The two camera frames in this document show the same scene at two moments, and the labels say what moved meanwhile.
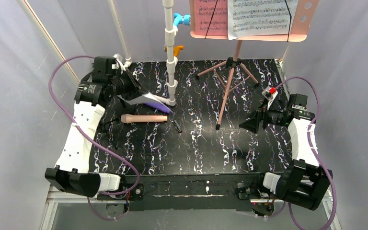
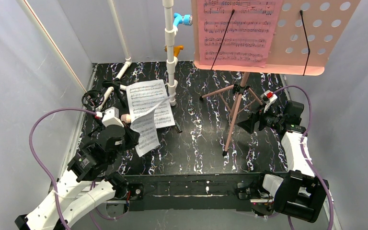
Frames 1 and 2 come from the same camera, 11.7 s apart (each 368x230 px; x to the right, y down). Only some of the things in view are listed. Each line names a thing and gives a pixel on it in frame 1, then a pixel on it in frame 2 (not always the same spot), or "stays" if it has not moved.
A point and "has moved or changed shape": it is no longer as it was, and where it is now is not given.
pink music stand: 306,12 -> 307,34
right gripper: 260,117 stays
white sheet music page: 254,17 -> 144,124
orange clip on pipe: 177,50 stays
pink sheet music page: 211,17 has moved or changed shape
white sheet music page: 146,97 has moved or changed shape
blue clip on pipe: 178,19 stays
